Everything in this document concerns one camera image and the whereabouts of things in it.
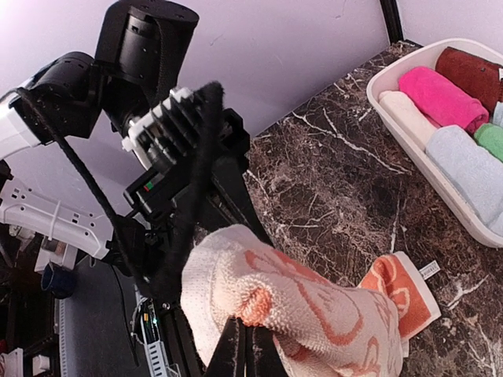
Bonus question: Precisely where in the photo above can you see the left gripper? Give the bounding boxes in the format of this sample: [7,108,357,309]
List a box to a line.
[123,109,276,377]

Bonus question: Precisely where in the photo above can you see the white plastic basin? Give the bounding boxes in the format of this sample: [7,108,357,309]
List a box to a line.
[365,37,503,249]

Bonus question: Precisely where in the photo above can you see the pink rolled towel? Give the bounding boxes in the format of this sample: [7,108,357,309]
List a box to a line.
[398,66,490,134]

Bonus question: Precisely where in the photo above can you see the cream rolled towel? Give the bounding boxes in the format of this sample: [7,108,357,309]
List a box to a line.
[378,90,437,152]

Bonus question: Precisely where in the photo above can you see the light blue rolled towel back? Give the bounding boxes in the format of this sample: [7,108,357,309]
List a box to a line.
[492,101,503,127]

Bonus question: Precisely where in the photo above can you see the green rolled towel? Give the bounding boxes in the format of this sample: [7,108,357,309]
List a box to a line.
[473,123,503,161]

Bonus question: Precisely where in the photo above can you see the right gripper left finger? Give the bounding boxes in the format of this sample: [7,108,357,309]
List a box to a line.
[204,317,246,377]

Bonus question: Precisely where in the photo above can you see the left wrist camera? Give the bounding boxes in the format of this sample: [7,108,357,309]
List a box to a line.
[122,87,198,173]

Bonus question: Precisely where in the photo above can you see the orange bunny towel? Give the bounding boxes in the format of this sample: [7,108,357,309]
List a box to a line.
[181,225,441,376]

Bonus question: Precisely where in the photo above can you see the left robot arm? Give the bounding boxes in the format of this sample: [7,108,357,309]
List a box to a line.
[1,1,285,376]

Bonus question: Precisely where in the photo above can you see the brown rolled towel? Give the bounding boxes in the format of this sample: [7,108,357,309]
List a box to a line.
[435,47,502,115]

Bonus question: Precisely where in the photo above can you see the white slotted cable duct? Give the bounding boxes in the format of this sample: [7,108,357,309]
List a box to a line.
[144,340,181,377]

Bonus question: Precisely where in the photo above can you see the left black frame post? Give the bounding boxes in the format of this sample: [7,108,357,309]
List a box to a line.
[380,0,403,44]

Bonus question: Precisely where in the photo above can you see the light blue rolled towel front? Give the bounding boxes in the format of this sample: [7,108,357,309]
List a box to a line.
[425,126,502,236]

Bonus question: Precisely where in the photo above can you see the light blue rolled towel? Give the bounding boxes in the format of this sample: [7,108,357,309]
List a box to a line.
[425,126,502,236]
[492,101,503,127]

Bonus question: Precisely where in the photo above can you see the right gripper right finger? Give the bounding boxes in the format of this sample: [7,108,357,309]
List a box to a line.
[247,327,287,377]

